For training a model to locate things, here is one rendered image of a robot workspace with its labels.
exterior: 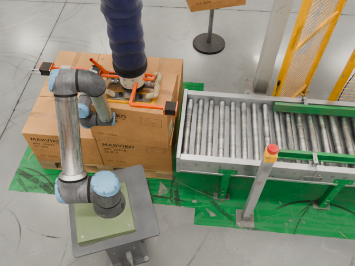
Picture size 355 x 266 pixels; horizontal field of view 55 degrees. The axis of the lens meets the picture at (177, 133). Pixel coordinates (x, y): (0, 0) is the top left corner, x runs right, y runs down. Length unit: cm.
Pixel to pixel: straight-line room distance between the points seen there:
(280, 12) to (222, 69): 113
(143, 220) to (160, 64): 161
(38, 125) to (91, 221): 113
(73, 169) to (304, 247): 192
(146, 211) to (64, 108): 80
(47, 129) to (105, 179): 110
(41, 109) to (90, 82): 136
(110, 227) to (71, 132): 61
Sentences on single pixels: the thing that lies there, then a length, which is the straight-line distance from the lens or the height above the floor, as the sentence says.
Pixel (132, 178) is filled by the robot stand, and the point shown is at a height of 75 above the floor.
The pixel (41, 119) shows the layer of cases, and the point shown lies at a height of 54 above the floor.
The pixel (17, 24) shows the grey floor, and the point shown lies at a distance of 508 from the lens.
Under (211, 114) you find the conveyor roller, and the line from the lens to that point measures 279.
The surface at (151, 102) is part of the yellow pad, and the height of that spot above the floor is 96.
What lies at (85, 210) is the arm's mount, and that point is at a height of 80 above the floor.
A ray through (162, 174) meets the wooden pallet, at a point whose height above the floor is 8.
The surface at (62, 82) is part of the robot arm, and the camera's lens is 173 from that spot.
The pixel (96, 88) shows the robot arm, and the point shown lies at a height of 146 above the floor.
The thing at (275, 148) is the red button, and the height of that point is 104.
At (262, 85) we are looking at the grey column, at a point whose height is 13.
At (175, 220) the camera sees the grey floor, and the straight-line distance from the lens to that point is 289.
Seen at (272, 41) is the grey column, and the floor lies 69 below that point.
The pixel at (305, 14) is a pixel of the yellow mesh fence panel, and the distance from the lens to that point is 253.
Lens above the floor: 268
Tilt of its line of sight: 53 degrees down
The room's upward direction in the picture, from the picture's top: straight up
